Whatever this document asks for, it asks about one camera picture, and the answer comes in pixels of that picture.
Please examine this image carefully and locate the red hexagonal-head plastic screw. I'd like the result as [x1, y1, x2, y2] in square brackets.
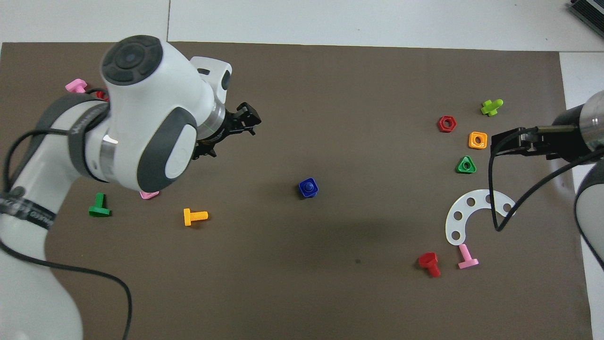
[418, 252, 442, 278]

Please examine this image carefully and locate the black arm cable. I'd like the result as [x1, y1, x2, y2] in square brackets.
[0, 128, 133, 340]
[489, 142, 604, 232]

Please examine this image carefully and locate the dark green plastic screw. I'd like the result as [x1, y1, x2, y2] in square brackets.
[88, 192, 111, 218]

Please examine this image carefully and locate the white curved five-hole plate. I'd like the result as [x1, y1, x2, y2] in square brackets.
[445, 189, 518, 247]

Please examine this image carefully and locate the lime green cross screw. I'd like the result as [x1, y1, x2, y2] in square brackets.
[480, 98, 504, 117]

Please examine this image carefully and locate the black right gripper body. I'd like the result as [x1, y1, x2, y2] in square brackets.
[536, 111, 593, 163]

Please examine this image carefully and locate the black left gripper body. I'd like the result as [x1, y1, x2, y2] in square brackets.
[193, 109, 239, 160]

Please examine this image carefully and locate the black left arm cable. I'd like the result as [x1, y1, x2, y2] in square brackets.
[0, 128, 133, 340]

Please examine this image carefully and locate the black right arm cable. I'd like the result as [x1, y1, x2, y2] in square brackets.
[489, 142, 604, 232]

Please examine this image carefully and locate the orange plastic screw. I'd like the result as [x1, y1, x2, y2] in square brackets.
[183, 208, 209, 227]

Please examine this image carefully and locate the blue square plastic nut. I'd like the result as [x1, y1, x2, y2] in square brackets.
[298, 178, 319, 200]

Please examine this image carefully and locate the grey ribbed metal device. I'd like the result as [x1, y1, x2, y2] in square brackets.
[569, 0, 604, 31]

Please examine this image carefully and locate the brown table mat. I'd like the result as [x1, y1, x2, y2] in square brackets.
[0, 42, 594, 340]

